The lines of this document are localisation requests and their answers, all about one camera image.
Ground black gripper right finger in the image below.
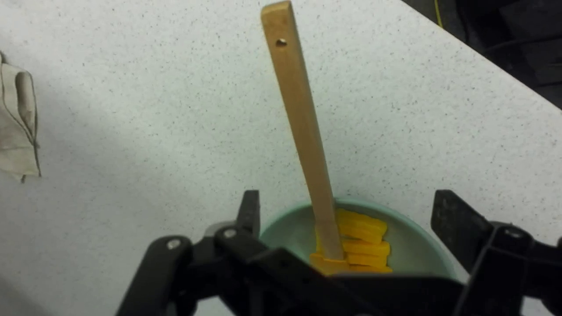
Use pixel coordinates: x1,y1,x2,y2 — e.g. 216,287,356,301
430,189,562,316

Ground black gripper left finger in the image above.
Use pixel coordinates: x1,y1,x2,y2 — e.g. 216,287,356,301
116,189,282,316

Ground yellow spatula with wooden handle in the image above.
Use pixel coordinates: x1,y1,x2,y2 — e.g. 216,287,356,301
260,0,353,277

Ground mint green bowl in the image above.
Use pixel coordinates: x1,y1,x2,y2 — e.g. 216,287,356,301
258,198,465,284

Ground yellow food pieces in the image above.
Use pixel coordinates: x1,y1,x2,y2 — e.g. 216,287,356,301
312,208,393,275

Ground beige crumpled cloth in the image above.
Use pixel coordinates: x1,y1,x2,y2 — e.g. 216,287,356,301
0,50,44,182

